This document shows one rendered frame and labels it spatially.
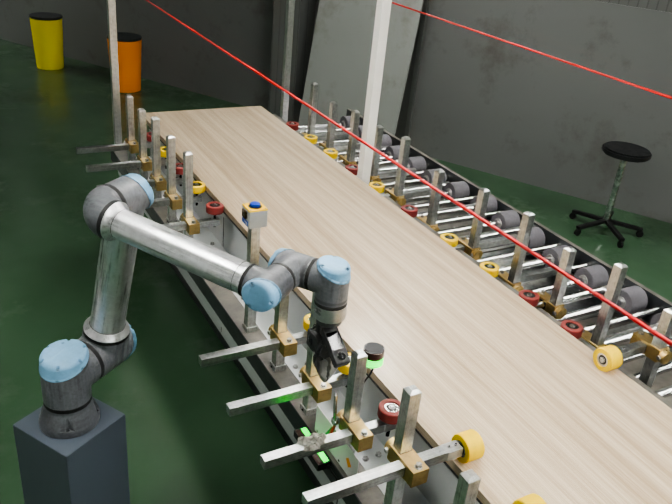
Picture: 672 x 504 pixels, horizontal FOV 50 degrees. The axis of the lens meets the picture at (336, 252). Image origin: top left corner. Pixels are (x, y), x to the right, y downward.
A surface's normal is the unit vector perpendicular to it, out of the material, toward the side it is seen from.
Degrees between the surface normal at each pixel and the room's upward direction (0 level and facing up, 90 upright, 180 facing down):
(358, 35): 79
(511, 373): 0
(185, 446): 0
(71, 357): 5
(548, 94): 90
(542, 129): 90
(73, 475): 90
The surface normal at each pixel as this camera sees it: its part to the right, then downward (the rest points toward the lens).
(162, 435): 0.09, -0.88
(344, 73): -0.48, 0.18
